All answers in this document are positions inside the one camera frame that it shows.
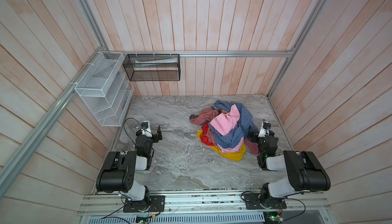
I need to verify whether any red cloth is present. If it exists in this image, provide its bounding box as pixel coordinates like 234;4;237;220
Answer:
200;123;217;146

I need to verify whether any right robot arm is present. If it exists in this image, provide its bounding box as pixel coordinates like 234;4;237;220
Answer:
244;124;331;209

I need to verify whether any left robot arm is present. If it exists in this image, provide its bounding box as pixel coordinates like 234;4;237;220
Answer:
96;121;165;213

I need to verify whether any blue checkered cloth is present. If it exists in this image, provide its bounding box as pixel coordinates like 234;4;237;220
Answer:
209;100;259;149

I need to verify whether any yellow cloth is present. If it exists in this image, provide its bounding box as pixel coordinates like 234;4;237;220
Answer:
197;130;246;162

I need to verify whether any pink cloth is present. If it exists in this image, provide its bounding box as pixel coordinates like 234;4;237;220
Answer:
209;104;244;153

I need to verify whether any maroon cloth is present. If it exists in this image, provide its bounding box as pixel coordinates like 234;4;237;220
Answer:
189;108;219;126

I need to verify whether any black mesh basket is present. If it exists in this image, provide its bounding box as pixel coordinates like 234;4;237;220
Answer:
122;53;181;82

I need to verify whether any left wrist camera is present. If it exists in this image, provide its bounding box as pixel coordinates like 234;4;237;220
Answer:
141;121;152;138

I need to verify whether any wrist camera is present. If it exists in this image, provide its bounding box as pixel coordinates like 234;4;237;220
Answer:
141;121;152;138
258;120;271;138

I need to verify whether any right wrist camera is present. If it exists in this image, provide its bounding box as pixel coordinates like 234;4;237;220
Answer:
258;120;271;138

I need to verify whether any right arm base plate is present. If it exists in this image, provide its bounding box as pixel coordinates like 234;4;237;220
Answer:
241;191;287;210

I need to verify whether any white wire mesh shelf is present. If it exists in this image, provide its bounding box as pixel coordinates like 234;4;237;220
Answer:
75;51;134;127

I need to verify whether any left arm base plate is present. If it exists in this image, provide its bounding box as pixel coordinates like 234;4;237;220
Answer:
123;195;165;213

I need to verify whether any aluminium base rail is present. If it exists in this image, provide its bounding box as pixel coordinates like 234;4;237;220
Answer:
77;189;337;224

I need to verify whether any aluminium frame rail back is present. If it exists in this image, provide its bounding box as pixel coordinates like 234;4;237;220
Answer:
110;50;294;58

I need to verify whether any aluminium frame rail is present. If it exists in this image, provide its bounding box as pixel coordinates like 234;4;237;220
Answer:
110;50;294;58
1;46;107;198

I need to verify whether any aluminium frame rail left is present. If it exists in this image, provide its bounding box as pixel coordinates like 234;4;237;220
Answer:
1;46;107;198

